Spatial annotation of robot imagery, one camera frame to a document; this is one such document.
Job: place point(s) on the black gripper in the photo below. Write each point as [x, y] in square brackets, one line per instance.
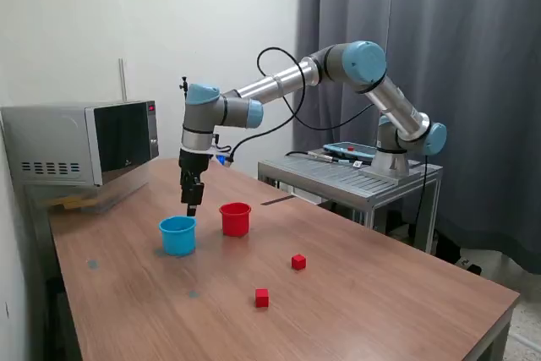
[193, 164]

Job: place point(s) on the small red cube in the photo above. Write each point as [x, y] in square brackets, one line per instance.
[262, 298]
[298, 262]

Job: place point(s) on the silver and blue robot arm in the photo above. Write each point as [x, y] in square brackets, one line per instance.
[270, 84]

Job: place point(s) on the blue plastic cup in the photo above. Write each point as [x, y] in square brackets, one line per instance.
[177, 238]

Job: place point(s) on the red plastic cup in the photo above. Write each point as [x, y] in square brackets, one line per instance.
[235, 223]

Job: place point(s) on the wooden block stack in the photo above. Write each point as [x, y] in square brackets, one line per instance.
[67, 202]

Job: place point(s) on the silver microwave oven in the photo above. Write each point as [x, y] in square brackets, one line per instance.
[55, 141]

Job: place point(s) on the blue teach pendant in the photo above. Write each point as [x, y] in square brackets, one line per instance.
[359, 150]

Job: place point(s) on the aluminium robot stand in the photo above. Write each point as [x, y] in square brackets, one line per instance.
[367, 185]

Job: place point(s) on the grey curtain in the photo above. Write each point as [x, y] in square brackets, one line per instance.
[486, 61]

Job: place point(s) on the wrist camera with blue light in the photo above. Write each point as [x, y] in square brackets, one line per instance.
[222, 159]

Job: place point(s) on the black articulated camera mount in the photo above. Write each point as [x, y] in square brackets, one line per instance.
[184, 84]

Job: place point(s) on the white wall pipe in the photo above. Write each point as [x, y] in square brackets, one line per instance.
[122, 82]

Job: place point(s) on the grey table frame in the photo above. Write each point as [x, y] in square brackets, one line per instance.
[498, 335]

